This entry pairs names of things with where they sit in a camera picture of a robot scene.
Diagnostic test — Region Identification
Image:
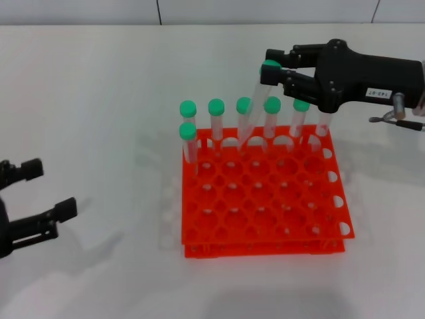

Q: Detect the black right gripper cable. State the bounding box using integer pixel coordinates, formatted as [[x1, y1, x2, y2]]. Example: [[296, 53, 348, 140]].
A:
[[369, 92, 425, 132]]

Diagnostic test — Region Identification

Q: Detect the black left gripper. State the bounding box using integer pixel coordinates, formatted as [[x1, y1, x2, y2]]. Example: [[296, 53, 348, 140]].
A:
[[0, 158, 78, 259]]

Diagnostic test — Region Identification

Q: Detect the orange plastic test tube rack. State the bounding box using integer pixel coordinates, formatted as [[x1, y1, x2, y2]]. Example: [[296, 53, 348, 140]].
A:
[[181, 125, 356, 259]]

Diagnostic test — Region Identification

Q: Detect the clear test tube green cap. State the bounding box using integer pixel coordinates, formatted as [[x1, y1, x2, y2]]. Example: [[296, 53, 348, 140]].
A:
[[236, 96, 253, 142], [289, 99, 311, 139], [179, 122, 198, 173], [310, 112, 333, 154], [238, 59, 280, 150], [264, 96, 282, 140], [179, 100, 197, 126], [207, 98, 226, 156]]

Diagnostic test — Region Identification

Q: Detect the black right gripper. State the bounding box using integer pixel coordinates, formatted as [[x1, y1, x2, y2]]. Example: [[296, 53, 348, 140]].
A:
[[260, 39, 423, 114]]

